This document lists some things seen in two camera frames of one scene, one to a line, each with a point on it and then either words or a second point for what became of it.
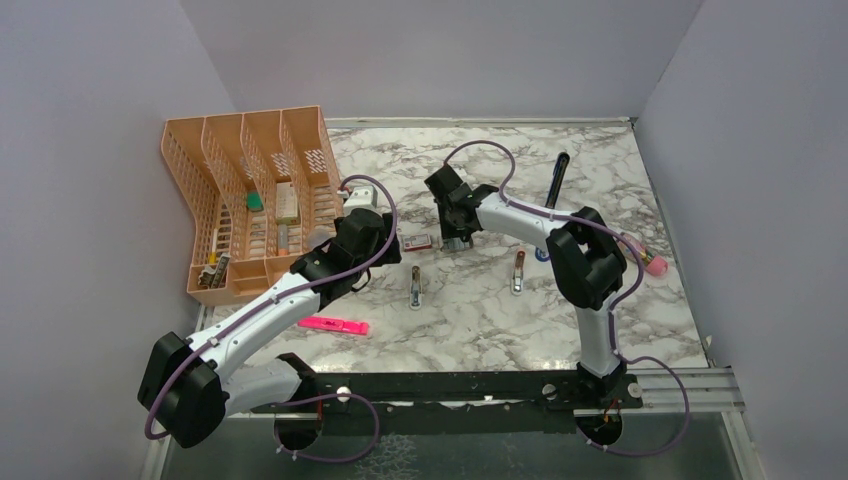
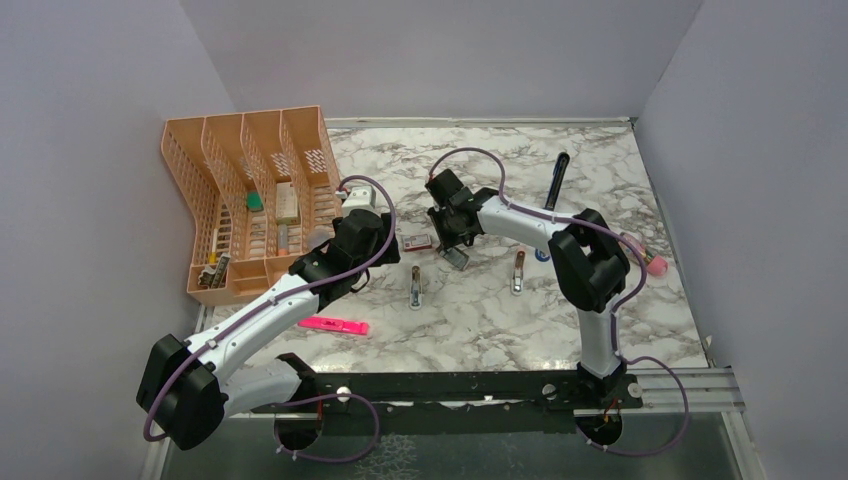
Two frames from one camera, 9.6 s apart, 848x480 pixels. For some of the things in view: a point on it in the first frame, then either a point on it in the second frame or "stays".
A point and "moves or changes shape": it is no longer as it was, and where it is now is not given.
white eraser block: [416, 296] stays
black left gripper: [391, 255] stays
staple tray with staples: [455, 244] moves or changes shape
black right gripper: [448, 232] stays
